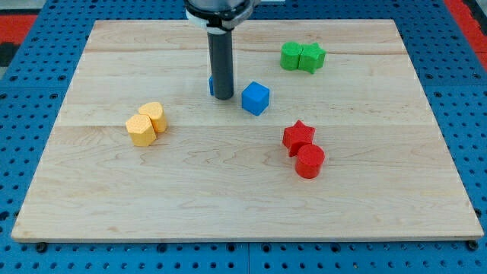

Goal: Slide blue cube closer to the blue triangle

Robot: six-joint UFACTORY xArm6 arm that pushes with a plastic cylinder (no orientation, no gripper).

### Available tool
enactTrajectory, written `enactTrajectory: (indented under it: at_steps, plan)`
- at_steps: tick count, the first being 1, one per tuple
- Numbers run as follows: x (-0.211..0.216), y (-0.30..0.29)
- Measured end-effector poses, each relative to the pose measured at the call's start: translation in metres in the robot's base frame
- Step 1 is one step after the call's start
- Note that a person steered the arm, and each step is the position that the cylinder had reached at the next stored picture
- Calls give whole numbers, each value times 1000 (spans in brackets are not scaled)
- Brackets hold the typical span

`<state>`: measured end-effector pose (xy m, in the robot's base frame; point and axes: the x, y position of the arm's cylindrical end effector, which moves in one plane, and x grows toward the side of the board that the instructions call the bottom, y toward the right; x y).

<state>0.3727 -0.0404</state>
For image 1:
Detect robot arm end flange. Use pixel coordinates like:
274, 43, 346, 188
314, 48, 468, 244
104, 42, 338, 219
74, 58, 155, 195
183, 0, 261, 35

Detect blue triangle block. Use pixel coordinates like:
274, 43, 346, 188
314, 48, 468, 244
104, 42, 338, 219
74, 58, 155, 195
208, 75, 214, 97

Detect yellow hexagon block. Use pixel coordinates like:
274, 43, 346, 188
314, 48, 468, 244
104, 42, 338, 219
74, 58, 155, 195
126, 114, 156, 147

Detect light wooden board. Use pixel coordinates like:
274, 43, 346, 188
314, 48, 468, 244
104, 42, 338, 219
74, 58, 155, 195
11, 20, 484, 243

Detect green cylinder block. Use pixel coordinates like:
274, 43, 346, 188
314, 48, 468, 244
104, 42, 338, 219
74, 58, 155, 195
280, 41, 303, 71

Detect blue cube block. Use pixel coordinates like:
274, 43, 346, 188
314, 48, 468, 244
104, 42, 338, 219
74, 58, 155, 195
241, 81, 270, 116

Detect yellow heart block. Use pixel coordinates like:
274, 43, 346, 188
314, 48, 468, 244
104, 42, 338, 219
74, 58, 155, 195
138, 102, 167, 133

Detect red star block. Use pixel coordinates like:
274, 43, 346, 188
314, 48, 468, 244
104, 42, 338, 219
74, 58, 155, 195
282, 120, 316, 157

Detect green star block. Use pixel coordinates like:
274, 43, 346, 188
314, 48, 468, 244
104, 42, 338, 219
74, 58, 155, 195
298, 43, 326, 74

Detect red cylinder block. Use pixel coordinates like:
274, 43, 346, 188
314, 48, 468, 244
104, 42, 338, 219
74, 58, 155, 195
294, 144, 326, 179

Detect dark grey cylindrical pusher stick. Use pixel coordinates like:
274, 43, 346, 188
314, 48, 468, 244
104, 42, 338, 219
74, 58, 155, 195
207, 32, 234, 100

